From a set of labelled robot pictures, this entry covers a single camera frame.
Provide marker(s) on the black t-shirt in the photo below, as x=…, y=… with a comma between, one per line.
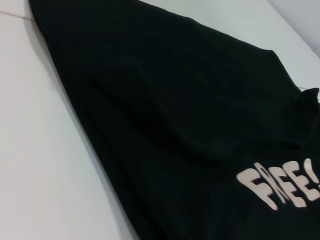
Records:
x=150, y=125

